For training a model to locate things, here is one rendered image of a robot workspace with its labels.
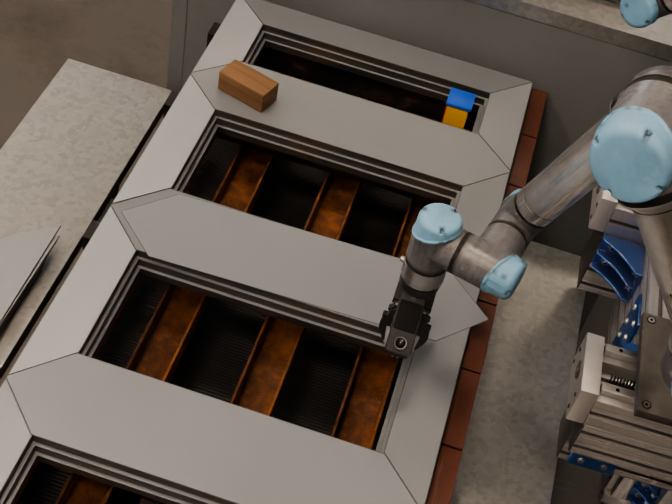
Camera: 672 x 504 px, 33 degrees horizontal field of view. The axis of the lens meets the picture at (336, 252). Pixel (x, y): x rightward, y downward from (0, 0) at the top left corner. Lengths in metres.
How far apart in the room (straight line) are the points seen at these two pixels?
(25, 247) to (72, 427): 0.48
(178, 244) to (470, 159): 0.69
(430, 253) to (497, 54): 1.02
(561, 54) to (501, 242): 0.98
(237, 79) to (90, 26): 1.66
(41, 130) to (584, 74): 1.26
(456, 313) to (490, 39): 0.82
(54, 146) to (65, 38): 1.53
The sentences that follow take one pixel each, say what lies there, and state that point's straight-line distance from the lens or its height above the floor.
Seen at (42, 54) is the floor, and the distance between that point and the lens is 4.00.
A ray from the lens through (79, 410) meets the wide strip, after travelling 1.98.
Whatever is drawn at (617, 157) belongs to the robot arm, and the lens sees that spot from 1.57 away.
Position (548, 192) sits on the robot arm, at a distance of 1.86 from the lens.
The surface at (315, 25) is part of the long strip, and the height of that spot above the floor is 0.87.
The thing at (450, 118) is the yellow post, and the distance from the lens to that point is 2.65.
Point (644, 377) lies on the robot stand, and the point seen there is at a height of 1.04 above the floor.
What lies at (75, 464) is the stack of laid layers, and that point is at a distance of 1.97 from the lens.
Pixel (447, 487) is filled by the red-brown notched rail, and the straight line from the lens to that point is 2.03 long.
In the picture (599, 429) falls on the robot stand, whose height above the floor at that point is 0.90.
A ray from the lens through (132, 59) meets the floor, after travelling 3.99.
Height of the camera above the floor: 2.52
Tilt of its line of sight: 47 degrees down
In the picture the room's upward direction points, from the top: 13 degrees clockwise
